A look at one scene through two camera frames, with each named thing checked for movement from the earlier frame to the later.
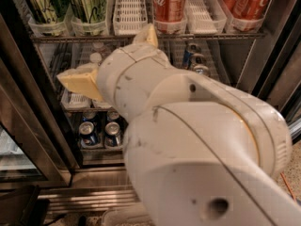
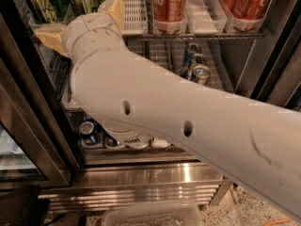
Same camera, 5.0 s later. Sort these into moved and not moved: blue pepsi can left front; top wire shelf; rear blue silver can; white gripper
Moved: white gripper
Not moved: rear blue silver can; blue pepsi can left front; top wire shelf
